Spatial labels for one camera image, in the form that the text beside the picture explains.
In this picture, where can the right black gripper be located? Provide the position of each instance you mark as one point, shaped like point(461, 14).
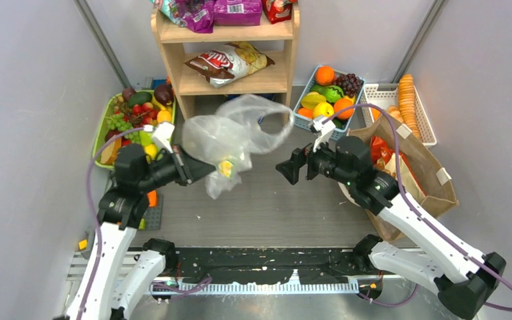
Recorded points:
point(307, 160)

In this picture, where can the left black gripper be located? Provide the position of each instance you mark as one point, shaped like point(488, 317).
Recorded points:
point(182, 166)

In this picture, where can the clear plastic bag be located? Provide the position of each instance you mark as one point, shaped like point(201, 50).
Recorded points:
point(228, 138)

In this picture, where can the orange snack bag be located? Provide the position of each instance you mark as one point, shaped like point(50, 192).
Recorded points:
point(384, 159)

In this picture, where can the Chuba chips bag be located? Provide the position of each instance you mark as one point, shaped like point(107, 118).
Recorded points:
point(229, 62)

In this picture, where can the brown burlap grocery bag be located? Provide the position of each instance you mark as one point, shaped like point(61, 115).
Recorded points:
point(437, 186)

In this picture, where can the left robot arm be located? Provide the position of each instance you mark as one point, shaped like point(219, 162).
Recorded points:
point(120, 210)

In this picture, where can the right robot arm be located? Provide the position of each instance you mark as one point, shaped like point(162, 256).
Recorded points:
point(461, 276)

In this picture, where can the yellow mango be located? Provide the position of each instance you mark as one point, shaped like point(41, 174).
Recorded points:
point(151, 151)

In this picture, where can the orange curved toy track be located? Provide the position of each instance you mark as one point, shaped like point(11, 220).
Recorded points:
point(152, 198)

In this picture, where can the green apple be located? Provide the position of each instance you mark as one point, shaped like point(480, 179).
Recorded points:
point(145, 138)

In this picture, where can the blue snack bag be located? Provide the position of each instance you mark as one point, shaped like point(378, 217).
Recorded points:
point(231, 97)

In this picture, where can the orange fruit lower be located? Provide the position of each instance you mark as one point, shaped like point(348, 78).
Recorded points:
point(343, 108)

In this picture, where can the orange fruit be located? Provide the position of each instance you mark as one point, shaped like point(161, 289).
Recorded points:
point(324, 75)
point(343, 108)

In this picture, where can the blue fruit basket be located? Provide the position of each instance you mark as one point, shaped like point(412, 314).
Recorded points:
point(326, 100)

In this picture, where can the avocado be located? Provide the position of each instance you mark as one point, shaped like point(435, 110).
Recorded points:
point(139, 98)

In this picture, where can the green grape bunch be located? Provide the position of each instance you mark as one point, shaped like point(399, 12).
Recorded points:
point(118, 123)

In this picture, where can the orange fruit top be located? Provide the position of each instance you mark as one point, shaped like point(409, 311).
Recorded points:
point(324, 75)

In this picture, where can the orange bread loaf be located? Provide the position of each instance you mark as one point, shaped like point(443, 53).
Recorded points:
point(375, 114)

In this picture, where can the dark grape bunch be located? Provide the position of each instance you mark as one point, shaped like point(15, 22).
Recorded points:
point(350, 83)

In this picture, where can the green fruit tray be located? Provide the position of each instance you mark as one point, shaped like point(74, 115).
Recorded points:
point(161, 108)

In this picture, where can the white bread basket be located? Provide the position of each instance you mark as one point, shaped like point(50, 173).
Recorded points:
point(385, 95)

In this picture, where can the wooden shelf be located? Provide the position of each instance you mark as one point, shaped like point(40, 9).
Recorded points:
point(178, 44)

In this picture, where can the small croissant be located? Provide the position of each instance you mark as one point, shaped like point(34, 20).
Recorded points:
point(394, 111)

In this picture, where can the stacked round crackers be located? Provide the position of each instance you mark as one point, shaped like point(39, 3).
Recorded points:
point(406, 104)

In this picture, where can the purple snack bag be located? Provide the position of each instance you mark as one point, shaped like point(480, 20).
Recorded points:
point(196, 15)

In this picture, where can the red snack bag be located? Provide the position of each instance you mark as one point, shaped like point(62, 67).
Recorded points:
point(278, 10)

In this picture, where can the magenta snack bag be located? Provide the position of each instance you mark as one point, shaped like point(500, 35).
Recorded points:
point(237, 12)

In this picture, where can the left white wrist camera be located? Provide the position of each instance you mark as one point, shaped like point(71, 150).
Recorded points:
point(161, 135)

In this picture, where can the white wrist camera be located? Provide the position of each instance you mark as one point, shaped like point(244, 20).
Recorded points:
point(161, 135)
point(324, 130)

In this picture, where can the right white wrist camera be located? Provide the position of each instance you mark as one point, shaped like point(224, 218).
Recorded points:
point(324, 130)

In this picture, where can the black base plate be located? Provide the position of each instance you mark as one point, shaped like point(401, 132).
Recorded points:
point(266, 265)

